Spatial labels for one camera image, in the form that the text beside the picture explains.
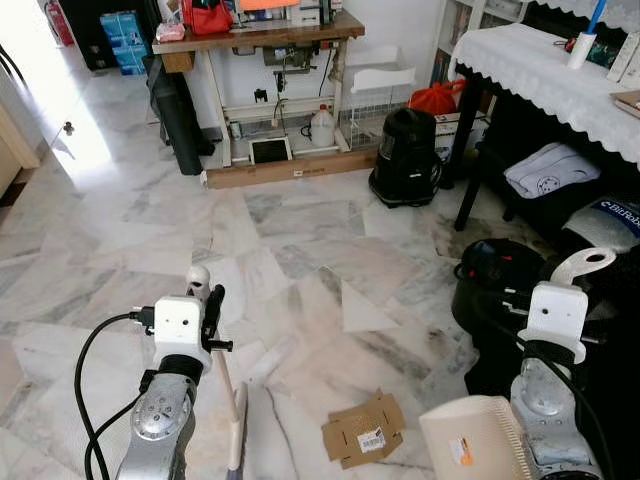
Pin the white framed tablet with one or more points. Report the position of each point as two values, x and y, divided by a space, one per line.
270 151

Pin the light wooden cabinet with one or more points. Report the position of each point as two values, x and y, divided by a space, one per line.
15 150

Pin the flat brown cardboard piece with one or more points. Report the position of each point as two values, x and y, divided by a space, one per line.
355 430

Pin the wooden broom with white cap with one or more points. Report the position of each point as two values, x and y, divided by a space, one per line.
238 430

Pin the black chair under table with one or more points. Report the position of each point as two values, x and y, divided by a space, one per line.
530 210

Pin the tall black canister vacuum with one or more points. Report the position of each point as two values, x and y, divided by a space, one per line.
405 160

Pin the red plastic bag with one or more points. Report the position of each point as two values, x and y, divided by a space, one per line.
435 100

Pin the blue bottle pack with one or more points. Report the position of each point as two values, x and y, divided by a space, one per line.
125 40

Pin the white folded cushion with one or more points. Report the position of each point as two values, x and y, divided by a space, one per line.
550 170

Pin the pink pouch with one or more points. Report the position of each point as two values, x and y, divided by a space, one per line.
170 32

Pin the white lace tablecloth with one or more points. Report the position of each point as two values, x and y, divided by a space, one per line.
540 70

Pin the small metal door stop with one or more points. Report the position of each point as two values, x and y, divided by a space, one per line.
67 128

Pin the white upright boxes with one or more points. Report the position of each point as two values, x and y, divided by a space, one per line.
625 60

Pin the brown book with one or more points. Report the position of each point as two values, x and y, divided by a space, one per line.
628 102

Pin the round black vacuum, red buttons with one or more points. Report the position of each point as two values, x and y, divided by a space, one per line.
490 270

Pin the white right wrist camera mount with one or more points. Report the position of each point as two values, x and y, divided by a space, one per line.
555 310

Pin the white plastic jug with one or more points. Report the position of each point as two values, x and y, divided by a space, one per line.
321 130

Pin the wooden top white workbench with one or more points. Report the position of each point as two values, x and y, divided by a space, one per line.
250 38

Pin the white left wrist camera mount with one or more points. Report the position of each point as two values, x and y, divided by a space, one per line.
180 325

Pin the cream plastic dustpan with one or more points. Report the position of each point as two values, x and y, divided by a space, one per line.
470 435

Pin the red handbag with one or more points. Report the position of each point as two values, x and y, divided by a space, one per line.
207 18

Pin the red fire extinguisher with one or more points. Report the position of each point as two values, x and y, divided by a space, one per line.
60 22

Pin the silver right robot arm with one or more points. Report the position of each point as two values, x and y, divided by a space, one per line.
545 400

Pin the black suitcase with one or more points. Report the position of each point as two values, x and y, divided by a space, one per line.
178 120

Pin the black table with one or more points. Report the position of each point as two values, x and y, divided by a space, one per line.
466 130

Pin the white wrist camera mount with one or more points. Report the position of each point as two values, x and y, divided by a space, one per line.
555 310
180 325

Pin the long brown cardboard box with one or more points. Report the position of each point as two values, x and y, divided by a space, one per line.
290 168

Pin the black cabinet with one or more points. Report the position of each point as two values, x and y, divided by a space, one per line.
88 30

